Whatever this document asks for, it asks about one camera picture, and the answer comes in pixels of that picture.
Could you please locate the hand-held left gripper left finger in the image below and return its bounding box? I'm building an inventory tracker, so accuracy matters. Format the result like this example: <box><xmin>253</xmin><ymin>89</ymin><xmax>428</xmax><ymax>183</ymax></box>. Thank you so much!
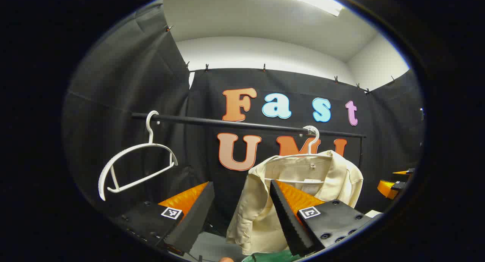
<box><xmin>112</xmin><ymin>181</ymin><xmax>215</xmax><ymax>254</ymax></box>

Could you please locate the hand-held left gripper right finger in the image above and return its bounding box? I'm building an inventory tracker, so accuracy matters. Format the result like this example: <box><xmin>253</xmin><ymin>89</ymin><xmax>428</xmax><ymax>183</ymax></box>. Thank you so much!
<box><xmin>269</xmin><ymin>179</ymin><xmax>379</xmax><ymax>257</ymax></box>

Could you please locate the cream shirt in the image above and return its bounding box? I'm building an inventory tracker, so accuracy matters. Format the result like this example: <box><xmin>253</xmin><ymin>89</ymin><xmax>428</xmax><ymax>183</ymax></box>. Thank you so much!
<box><xmin>226</xmin><ymin>150</ymin><xmax>364</xmax><ymax>256</ymax></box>

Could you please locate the green laundry hamper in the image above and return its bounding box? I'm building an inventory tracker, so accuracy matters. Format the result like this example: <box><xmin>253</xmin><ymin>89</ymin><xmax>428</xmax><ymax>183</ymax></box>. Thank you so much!
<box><xmin>242</xmin><ymin>250</ymin><xmax>300</xmax><ymax>262</ymax></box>

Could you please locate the white hanger with shirt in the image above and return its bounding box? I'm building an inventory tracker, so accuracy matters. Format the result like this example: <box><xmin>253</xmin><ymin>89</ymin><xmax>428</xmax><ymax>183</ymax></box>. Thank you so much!
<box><xmin>263</xmin><ymin>126</ymin><xmax>334</xmax><ymax>184</ymax></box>

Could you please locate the empty white hanger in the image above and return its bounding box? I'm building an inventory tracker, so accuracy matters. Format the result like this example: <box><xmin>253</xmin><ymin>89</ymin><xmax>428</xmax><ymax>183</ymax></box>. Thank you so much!
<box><xmin>98</xmin><ymin>110</ymin><xmax>178</xmax><ymax>202</ymax></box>

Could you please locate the black clothes rack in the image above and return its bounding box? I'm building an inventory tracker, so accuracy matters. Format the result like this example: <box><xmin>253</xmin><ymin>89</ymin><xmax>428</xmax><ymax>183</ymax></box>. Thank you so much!
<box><xmin>131</xmin><ymin>112</ymin><xmax>367</xmax><ymax>168</ymax></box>

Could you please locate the black backdrop cloth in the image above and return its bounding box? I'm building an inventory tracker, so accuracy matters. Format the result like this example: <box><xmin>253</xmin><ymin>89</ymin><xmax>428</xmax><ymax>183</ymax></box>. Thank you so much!
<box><xmin>63</xmin><ymin>0</ymin><xmax>425</xmax><ymax>236</ymax></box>

